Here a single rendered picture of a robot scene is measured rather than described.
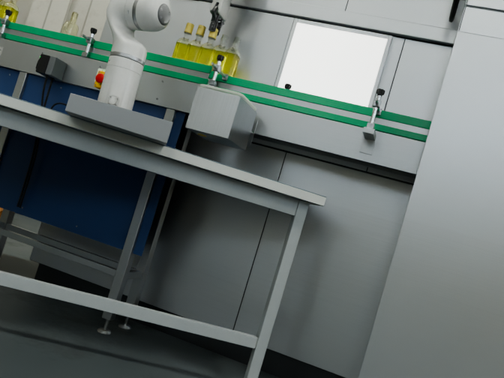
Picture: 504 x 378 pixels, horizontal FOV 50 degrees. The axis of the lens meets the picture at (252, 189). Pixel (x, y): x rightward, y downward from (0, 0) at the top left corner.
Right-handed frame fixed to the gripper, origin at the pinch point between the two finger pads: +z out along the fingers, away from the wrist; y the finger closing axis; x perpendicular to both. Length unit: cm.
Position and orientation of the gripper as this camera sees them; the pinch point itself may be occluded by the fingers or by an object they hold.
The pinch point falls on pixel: (214, 28)
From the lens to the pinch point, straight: 244.4
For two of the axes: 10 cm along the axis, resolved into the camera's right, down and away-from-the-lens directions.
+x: 9.2, 2.6, -2.8
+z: -2.9, 9.6, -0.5
